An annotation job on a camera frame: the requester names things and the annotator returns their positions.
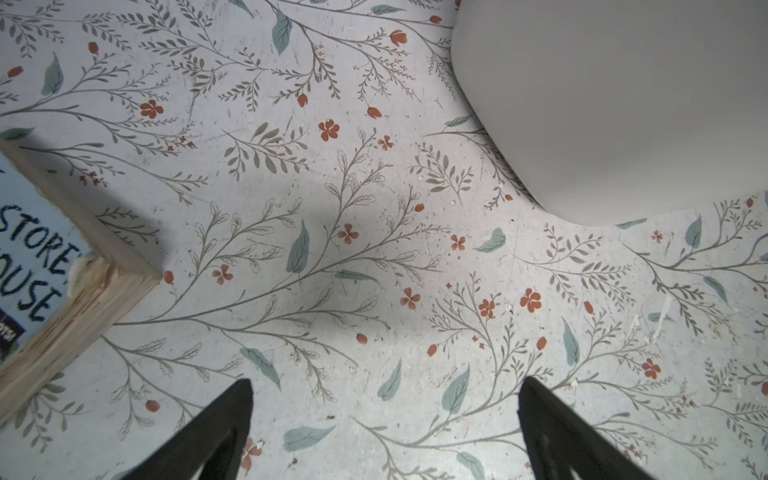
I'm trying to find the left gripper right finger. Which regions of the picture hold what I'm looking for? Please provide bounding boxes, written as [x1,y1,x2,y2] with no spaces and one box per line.
[518,377,652,480]

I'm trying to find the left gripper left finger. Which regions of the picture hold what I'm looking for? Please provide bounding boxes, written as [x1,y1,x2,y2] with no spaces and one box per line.
[124,379,253,480]

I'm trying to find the white plastic waste bin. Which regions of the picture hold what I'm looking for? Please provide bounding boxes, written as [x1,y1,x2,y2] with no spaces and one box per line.
[451,1,767,226]

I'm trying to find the colourful book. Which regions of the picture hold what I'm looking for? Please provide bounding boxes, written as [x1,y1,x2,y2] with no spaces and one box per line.
[1,142,161,421]

